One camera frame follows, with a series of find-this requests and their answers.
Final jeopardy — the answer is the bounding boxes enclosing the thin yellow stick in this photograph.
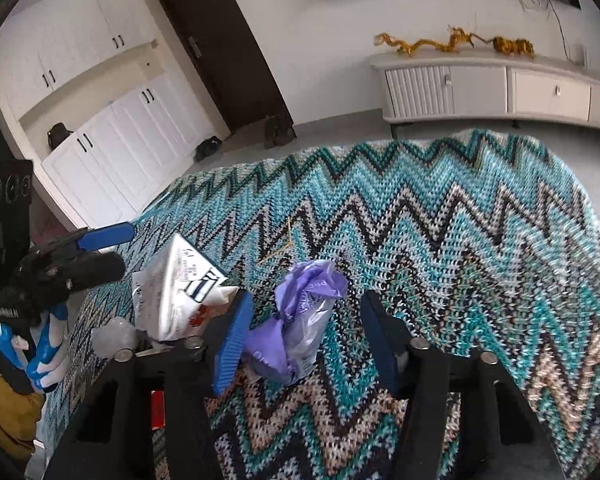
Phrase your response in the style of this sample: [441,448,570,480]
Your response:
[262,217,298,263]

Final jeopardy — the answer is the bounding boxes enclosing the black bag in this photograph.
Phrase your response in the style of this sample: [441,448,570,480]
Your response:
[47,122,73,150]

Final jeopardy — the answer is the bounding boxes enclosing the television cables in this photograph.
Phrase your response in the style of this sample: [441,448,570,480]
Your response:
[512,0,573,56]

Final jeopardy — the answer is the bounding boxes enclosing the white and blue carton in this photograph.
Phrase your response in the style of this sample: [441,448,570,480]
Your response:
[132,232,241,342]

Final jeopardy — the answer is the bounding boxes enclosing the black shoes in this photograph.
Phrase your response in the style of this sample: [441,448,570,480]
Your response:
[194,137,222,162]

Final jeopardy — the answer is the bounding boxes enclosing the golden tiger figurine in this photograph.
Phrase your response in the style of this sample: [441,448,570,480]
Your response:
[491,36,536,58]

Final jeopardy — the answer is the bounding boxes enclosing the purple plastic wrapper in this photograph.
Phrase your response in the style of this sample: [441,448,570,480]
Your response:
[243,259,349,386]

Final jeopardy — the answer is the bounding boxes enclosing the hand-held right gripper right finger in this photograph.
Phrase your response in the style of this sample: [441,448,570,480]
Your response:
[361,291,566,480]

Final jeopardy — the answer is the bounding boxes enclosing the white television stand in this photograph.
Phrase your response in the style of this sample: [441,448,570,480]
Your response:
[370,52,600,136]

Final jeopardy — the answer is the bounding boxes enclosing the clear plastic wrap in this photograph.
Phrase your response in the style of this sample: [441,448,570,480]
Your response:
[91,317,138,358]

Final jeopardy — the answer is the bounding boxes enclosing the zigzag knitted cloth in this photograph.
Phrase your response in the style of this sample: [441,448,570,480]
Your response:
[45,128,600,480]

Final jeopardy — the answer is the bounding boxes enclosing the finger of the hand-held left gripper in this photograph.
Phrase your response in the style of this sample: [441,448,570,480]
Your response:
[32,222,134,258]
[55,252,126,292]

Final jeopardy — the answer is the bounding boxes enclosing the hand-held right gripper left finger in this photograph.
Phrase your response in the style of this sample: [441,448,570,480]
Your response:
[45,290,254,480]

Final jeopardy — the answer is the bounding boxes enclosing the dark brown door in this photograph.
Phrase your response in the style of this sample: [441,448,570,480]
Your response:
[153,0,293,136]

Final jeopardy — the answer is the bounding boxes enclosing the brown shoes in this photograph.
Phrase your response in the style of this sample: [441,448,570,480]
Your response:
[262,114,297,148]

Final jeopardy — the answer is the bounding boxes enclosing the golden dragon figurine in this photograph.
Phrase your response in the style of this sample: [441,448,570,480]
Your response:
[375,24,476,56]

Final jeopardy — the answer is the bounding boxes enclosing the white wall cabinet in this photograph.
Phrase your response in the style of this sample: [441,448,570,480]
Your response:
[0,0,231,228]

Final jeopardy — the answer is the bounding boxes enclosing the person's left hand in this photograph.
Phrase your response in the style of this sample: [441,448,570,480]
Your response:
[0,302,70,395]

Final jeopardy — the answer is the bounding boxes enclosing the person's mustard clothing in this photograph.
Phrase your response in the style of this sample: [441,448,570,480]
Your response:
[0,325,46,461]

